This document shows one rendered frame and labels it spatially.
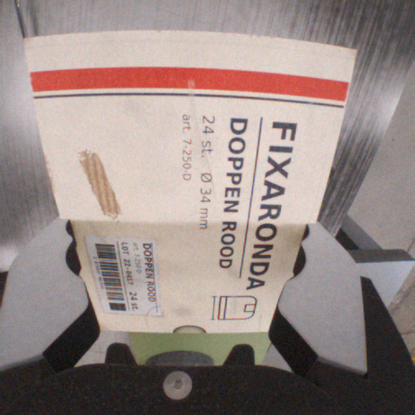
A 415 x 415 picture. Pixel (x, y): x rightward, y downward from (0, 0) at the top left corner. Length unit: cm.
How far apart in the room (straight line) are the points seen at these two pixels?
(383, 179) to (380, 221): 30
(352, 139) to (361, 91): 6
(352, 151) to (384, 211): 135
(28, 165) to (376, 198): 157
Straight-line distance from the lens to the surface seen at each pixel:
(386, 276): 55
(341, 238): 62
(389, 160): 155
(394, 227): 183
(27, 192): 40
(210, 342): 49
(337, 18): 33
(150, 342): 49
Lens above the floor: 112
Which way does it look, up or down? 62 degrees down
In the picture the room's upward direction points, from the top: 176 degrees clockwise
